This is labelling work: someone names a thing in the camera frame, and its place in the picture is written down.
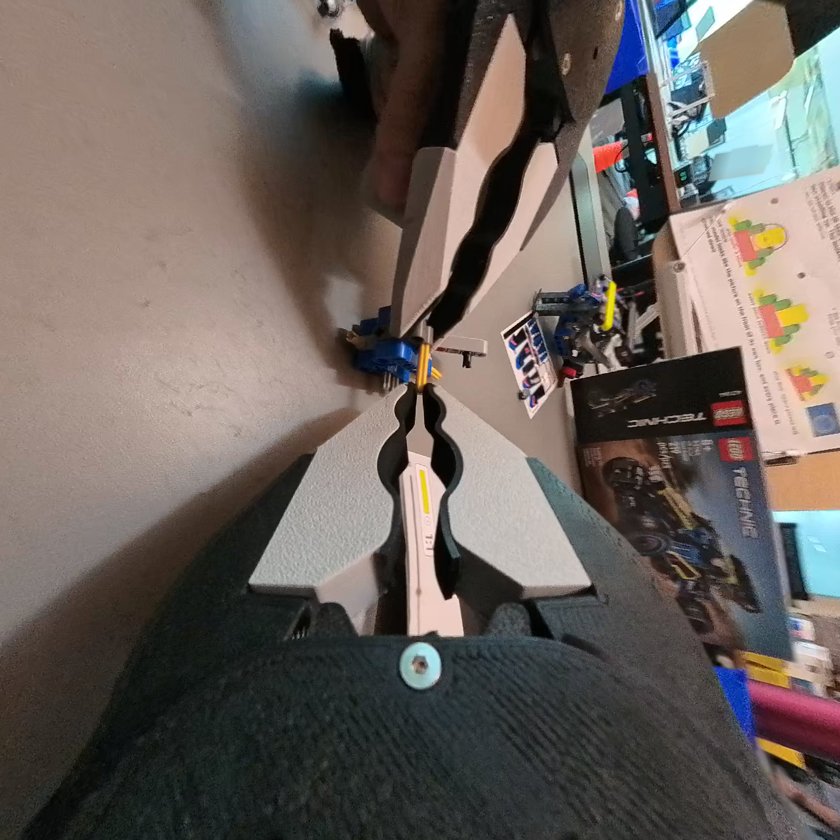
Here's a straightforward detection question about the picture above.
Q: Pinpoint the person's left hand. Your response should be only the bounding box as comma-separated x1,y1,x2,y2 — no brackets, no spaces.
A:
360,0,475,214

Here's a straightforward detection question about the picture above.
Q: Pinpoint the partly built toy car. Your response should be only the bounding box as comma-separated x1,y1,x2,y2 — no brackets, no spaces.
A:
533,276,660,383

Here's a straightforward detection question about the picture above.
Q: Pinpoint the toy set box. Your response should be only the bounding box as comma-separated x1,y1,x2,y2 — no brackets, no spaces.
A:
570,346,798,664

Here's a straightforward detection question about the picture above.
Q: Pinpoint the blue toy brick assembly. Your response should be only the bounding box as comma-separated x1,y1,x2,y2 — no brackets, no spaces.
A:
338,311,492,395

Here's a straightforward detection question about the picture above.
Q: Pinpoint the grey metal panel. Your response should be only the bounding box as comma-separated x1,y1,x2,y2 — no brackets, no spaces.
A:
570,147,616,278

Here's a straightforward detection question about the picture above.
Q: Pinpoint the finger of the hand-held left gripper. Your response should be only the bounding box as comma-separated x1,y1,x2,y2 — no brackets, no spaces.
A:
390,12,529,341
428,144,563,338

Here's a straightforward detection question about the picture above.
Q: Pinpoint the pink object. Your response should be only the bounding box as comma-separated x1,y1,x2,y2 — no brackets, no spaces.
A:
748,681,840,763

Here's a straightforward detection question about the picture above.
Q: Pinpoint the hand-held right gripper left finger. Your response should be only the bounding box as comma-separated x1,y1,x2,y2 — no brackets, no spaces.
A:
248,384,412,636

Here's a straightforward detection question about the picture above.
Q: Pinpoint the sticker sheet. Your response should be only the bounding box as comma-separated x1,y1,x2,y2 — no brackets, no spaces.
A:
500,311,563,420

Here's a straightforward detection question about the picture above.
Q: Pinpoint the brown wooden post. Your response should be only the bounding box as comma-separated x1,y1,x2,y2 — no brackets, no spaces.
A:
640,0,683,214

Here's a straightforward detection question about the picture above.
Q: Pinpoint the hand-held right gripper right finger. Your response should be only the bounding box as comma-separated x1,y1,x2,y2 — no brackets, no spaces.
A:
423,384,593,636

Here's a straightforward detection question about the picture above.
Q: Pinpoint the large cardboard box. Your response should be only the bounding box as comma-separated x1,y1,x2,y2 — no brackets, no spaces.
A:
653,220,840,513

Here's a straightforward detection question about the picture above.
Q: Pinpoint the open instruction booklet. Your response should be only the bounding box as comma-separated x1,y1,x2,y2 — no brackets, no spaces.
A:
399,449,465,636

